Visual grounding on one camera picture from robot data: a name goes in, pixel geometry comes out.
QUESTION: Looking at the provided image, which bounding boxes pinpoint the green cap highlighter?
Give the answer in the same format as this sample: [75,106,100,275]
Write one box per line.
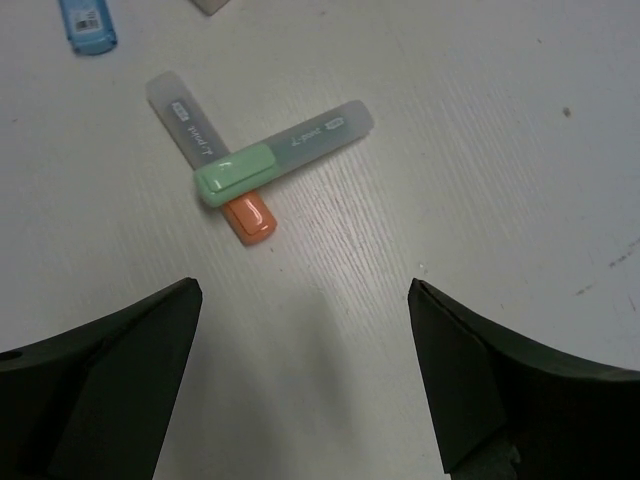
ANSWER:
[194,100,374,208]

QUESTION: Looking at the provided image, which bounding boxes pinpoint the blue correction tape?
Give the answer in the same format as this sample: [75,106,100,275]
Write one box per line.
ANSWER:
[58,0,118,56]

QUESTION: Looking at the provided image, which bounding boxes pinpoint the orange cap highlighter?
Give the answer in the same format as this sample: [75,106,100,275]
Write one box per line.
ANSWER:
[145,71,277,246]

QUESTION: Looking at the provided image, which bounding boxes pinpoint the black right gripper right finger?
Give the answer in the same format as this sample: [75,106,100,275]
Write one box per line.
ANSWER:
[408,280,639,479]

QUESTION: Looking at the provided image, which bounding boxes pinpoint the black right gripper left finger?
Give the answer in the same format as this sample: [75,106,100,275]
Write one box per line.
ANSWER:
[1,278,202,479]

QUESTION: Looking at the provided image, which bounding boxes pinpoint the white staples box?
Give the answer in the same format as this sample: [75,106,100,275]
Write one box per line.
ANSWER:
[192,0,229,16]

